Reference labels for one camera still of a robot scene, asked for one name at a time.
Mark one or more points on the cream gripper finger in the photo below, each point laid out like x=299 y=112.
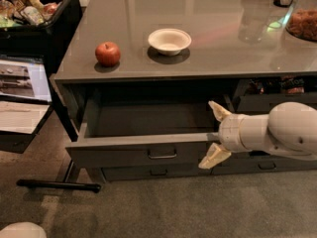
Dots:
x=215 y=155
x=219 y=111

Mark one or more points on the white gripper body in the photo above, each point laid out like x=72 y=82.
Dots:
x=228 y=133

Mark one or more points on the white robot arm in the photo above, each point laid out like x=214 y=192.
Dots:
x=288 y=130

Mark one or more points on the white robot base corner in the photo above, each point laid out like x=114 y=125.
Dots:
x=23 y=230

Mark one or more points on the chip bags in drawer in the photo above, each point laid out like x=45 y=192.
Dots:
x=271 y=85

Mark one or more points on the grey drawer cabinet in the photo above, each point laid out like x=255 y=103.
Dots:
x=139 y=75

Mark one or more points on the white paper bowl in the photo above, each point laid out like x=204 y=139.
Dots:
x=169 y=42

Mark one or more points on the glass jar with snacks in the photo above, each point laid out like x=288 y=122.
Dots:
x=302 y=22

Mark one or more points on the red apple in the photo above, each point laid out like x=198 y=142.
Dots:
x=108 y=54

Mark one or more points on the black table leg foot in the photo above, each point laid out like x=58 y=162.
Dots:
x=31 y=183

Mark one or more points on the black storage bin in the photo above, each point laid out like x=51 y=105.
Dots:
x=48 y=41

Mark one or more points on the snack bags in bin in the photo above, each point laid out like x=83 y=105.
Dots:
x=16 y=13

